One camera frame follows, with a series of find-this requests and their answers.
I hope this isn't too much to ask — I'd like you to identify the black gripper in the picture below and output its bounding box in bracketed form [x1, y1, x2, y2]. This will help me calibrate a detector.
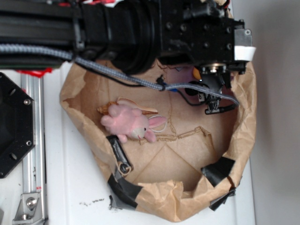
[160, 0, 256, 73]

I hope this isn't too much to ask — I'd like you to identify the brown paper bag bin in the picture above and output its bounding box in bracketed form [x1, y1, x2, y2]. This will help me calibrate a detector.
[60, 63, 256, 222]

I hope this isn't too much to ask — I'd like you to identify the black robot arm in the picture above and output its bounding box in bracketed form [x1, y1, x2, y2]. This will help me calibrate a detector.
[0, 0, 255, 75]

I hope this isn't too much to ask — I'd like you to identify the pink plush bunny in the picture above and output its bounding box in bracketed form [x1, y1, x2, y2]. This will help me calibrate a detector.
[101, 105, 167, 143]

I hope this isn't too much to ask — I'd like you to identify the aluminium extrusion rail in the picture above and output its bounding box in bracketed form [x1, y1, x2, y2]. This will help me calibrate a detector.
[12, 72, 49, 225]

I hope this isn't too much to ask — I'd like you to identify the grey braided cable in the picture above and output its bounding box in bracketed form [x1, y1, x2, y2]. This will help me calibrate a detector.
[0, 43, 240, 105]

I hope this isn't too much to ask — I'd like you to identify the white tray board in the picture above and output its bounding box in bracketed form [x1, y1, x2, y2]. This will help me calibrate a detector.
[42, 63, 256, 225]

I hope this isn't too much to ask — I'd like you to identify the spiral conch seashell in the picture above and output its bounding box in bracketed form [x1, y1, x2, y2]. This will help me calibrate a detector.
[97, 97, 158, 115]

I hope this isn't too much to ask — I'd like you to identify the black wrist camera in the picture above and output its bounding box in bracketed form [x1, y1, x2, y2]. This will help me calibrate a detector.
[185, 69, 238, 115]

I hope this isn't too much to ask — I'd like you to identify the yellow rubber duck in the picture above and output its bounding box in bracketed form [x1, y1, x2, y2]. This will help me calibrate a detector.
[192, 67, 202, 80]

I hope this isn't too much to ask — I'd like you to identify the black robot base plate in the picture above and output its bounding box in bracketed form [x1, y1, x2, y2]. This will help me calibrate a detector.
[0, 73, 35, 179]

